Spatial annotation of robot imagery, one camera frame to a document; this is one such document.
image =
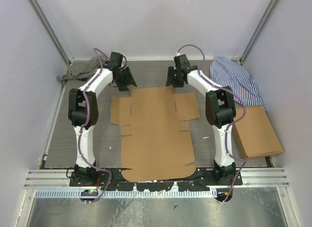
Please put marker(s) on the blue white striped cloth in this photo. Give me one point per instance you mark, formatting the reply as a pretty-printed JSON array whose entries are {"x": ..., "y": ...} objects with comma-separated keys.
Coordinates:
[{"x": 226, "y": 72}]

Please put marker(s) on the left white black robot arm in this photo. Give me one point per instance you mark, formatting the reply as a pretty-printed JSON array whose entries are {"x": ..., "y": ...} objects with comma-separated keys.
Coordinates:
[{"x": 83, "y": 114}]

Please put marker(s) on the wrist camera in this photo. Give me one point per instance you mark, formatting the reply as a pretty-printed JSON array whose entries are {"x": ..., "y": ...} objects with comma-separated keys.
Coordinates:
[
  {"x": 117, "y": 58},
  {"x": 181, "y": 61}
]

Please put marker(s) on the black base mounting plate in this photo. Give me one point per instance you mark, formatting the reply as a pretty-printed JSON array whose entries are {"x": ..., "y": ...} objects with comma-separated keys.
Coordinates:
[{"x": 201, "y": 180}]

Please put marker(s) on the aluminium front rail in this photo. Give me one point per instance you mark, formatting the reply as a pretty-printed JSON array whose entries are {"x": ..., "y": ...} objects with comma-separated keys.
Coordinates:
[{"x": 249, "y": 176}]

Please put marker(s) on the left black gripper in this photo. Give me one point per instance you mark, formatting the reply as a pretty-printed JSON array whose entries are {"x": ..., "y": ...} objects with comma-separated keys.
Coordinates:
[{"x": 129, "y": 80}]

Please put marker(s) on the brown cardboard box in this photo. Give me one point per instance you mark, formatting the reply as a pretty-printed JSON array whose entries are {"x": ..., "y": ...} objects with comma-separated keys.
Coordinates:
[
  {"x": 255, "y": 136},
  {"x": 156, "y": 140}
]

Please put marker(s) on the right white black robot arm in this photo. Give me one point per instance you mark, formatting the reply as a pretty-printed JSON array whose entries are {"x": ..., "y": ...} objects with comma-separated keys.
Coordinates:
[{"x": 219, "y": 110}]

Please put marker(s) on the white slotted cable duct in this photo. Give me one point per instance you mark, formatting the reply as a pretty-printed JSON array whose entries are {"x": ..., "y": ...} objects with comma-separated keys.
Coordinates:
[{"x": 80, "y": 193}]

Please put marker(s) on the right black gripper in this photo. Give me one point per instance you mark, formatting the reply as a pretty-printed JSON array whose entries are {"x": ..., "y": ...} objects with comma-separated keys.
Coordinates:
[{"x": 171, "y": 80}]

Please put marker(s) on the folded brown cardboard box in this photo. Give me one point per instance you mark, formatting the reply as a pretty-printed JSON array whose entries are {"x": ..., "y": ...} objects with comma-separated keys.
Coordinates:
[{"x": 255, "y": 136}]

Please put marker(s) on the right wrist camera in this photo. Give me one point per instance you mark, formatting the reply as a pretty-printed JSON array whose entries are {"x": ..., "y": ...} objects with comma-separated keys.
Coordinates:
[{"x": 181, "y": 61}]

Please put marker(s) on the left aluminium corner post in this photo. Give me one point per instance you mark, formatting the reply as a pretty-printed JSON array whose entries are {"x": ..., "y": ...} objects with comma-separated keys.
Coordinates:
[{"x": 48, "y": 28}]

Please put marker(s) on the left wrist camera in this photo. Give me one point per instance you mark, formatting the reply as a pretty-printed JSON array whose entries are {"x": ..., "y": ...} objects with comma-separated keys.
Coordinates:
[{"x": 117, "y": 58}]

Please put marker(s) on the right aluminium corner post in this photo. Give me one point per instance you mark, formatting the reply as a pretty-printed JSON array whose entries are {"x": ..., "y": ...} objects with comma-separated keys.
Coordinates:
[{"x": 260, "y": 26}]

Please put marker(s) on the black white striped cloth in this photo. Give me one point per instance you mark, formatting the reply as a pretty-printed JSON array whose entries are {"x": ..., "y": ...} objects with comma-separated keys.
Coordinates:
[{"x": 81, "y": 71}]

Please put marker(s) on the aluminium corner post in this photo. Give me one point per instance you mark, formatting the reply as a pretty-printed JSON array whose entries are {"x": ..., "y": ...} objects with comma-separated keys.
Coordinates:
[
  {"x": 260, "y": 26},
  {"x": 48, "y": 28}
]

